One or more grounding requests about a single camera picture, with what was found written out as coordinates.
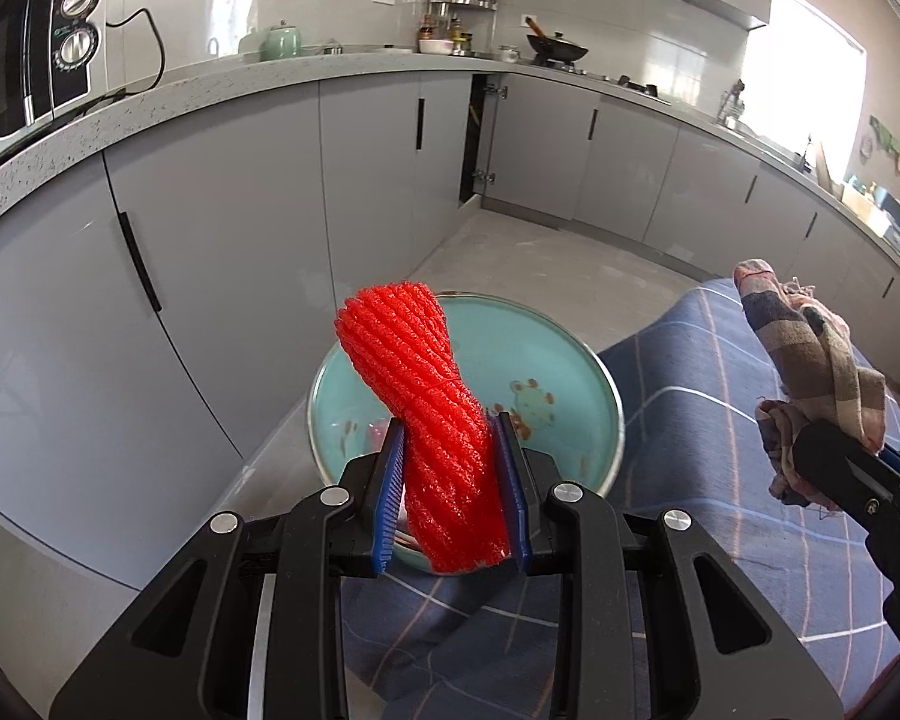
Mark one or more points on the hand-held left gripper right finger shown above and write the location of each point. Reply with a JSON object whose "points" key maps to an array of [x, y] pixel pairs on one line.
{"points": [[511, 480]]}

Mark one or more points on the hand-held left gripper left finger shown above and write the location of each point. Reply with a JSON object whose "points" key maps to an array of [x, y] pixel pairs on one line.
{"points": [[386, 495]]}

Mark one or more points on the red foam net sleeve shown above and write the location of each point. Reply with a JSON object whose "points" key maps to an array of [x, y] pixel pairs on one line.
{"points": [[450, 450]]}

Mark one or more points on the teal enamel basin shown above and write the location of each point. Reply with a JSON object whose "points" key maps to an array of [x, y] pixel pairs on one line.
{"points": [[562, 360]]}

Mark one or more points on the checked cloth rag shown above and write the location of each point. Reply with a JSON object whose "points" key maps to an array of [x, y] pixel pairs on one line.
{"points": [[795, 345]]}

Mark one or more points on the blue plastic container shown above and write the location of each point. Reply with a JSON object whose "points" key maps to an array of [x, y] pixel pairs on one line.
{"points": [[892, 208]]}

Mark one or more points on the grey base cabinets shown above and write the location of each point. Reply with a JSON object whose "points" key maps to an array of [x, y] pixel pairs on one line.
{"points": [[270, 187]]}

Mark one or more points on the kitchen faucet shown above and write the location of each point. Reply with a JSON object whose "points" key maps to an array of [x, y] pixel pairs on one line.
{"points": [[731, 105]]}

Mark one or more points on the bright window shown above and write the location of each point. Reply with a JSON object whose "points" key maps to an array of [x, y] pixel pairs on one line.
{"points": [[802, 67]]}

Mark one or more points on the small white pot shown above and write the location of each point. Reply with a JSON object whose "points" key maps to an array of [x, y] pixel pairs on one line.
{"points": [[508, 53]]}

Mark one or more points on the black wok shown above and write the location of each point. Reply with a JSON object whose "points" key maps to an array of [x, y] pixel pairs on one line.
{"points": [[559, 49]]}

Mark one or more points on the white bowl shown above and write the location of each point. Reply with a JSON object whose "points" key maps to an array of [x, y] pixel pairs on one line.
{"points": [[435, 46]]}

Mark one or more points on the grey speckled countertop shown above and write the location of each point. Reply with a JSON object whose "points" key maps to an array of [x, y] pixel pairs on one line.
{"points": [[195, 82]]}

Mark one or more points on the green ceramic teapot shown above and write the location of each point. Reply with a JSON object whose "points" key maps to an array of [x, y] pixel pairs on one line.
{"points": [[281, 43]]}

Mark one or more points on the metal spice rack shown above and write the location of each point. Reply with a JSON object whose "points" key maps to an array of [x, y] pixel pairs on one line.
{"points": [[457, 11]]}

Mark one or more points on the microwave oven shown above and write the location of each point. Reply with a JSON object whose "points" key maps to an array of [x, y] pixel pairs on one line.
{"points": [[45, 52]]}

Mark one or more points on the wall hanging cloths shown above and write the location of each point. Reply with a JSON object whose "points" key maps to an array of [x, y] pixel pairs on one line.
{"points": [[889, 142]]}

